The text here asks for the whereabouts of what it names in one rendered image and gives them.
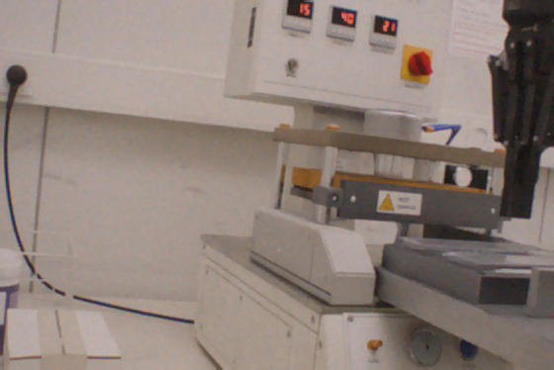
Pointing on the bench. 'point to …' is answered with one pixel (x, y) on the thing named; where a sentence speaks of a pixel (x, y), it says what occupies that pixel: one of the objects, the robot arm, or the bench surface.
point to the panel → (372, 329)
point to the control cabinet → (339, 71)
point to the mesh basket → (50, 274)
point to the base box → (260, 322)
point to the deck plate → (233, 245)
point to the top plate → (393, 138)
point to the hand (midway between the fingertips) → (519, 183)
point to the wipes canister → (8, 288)
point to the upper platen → (389, 168)
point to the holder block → (457, 277)
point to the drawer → (483, 316)
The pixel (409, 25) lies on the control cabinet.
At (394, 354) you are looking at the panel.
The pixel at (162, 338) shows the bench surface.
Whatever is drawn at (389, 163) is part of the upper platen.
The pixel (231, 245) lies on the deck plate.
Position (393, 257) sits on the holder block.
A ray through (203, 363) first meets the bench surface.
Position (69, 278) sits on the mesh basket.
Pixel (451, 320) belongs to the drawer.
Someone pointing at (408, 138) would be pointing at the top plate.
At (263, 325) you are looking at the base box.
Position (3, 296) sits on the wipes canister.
